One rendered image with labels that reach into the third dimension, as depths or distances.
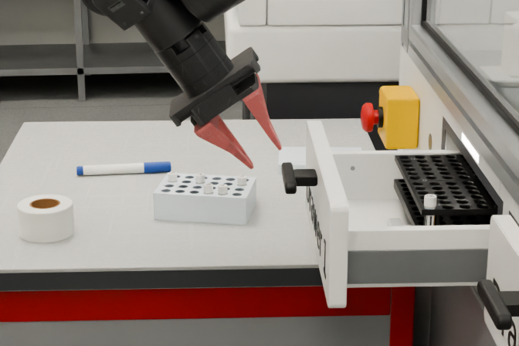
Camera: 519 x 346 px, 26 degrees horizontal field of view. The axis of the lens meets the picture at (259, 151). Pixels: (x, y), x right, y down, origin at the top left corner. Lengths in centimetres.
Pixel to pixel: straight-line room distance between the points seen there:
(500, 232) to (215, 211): 53
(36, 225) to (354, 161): 40
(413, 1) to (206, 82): 53
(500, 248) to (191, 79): 34
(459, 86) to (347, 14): 74
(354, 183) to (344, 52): 69
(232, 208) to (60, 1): 399
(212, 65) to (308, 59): 89
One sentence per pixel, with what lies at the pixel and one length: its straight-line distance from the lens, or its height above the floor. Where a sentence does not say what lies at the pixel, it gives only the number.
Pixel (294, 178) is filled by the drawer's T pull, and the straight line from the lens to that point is 118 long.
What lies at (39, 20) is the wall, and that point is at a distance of 542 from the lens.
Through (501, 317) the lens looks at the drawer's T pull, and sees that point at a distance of 90.
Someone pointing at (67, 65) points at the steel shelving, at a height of 15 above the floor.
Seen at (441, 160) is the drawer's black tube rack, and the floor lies 90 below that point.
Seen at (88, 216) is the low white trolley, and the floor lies 76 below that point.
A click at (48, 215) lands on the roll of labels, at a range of 142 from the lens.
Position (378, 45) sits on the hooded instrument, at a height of 87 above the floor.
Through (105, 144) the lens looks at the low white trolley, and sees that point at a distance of 181.
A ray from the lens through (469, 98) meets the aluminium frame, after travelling 122.
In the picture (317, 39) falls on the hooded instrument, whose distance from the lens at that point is 199.
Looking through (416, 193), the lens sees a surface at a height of 90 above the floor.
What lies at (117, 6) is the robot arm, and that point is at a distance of 107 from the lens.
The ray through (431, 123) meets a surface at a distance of 143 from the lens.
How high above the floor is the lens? 130
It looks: 18 degrees down
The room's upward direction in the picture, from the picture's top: straight up
